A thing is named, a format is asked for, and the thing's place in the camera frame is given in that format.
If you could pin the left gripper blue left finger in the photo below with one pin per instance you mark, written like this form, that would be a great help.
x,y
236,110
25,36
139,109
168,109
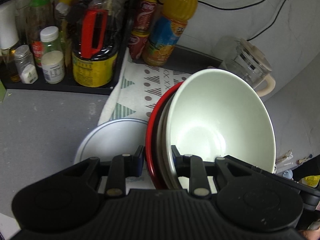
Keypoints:
x,y
137,162

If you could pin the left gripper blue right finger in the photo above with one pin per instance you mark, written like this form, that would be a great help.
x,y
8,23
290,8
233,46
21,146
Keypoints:
x,y
181,162

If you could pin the cream white bowl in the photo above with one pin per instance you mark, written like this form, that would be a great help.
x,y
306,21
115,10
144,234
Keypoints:
x,y
161,152

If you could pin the pale green ceramic bowl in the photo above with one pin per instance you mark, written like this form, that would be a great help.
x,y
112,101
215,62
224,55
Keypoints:
x,y
215,113

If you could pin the left human hand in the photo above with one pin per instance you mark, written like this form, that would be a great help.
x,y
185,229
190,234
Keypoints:
x,y
311,234

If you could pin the white bakery print plate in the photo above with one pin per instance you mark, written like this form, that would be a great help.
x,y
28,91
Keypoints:
x,y
121,136

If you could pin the patterned table cloth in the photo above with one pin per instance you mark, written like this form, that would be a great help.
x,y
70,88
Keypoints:
x,y
139,88

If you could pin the black metal spice rack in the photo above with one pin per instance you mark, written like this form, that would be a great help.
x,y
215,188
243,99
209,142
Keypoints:
x,y
68,85

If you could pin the white cap powder bottle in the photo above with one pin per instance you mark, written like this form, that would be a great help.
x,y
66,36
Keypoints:
x,y
52,58

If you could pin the dark soy sauce jug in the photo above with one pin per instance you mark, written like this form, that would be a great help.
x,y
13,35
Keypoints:
x,y
93,27

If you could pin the small glass salt shaker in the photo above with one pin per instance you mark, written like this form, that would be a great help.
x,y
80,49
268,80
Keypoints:
x,y
25,64

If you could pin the red drink can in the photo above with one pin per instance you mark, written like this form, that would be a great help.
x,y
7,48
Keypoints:
x,y
141,27

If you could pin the orange juice bottle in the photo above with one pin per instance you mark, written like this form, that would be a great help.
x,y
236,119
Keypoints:
x,y
167,30

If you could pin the green label sauce bottle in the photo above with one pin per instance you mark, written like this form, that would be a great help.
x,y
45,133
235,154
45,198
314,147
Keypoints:
x,y
39,16

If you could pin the white top oil bottle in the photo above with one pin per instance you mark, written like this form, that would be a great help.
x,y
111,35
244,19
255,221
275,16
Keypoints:
x,y
9,39

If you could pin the glass kettle with cream handle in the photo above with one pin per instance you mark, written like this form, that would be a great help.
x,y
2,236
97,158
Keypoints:
x,y
249,63

